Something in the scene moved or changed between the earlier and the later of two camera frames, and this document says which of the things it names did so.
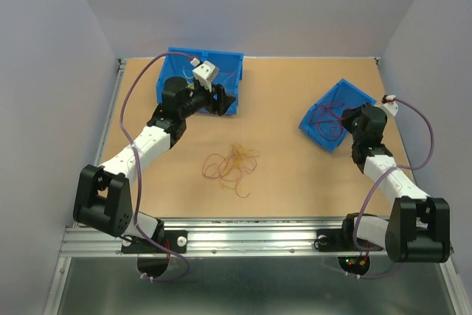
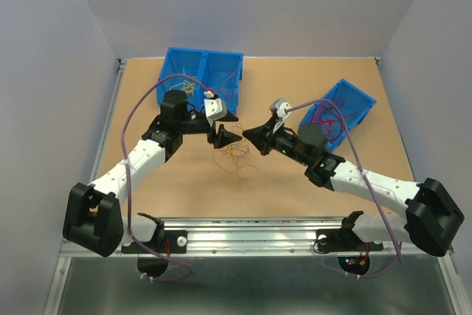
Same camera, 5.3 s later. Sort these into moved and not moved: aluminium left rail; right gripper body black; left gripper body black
Moved: right gripper body black; left gripper body black
Not moved: aluminium left rail
